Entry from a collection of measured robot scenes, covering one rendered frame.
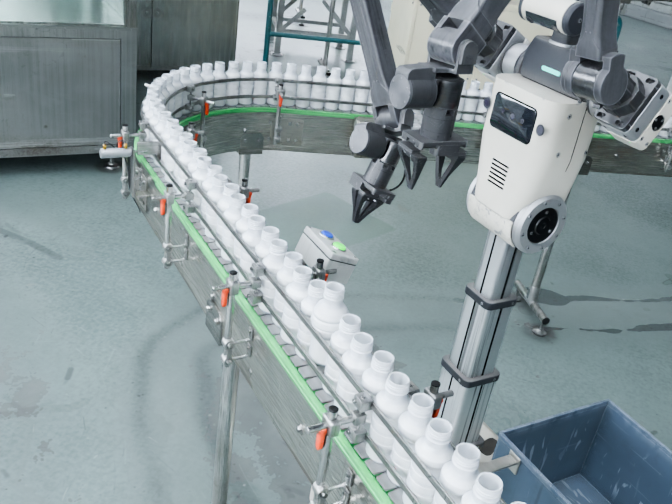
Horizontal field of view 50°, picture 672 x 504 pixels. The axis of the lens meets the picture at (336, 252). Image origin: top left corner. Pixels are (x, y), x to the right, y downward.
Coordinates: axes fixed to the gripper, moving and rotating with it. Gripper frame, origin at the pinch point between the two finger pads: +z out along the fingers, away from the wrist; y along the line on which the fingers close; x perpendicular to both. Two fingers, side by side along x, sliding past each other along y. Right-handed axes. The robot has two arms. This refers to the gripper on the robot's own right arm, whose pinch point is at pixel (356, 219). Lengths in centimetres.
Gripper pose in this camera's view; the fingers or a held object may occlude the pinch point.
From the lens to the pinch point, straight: 166.0
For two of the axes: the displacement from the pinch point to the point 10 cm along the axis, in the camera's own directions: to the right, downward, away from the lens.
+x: 7.8, 1.9, 6.0
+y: 4.7, 4.6, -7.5
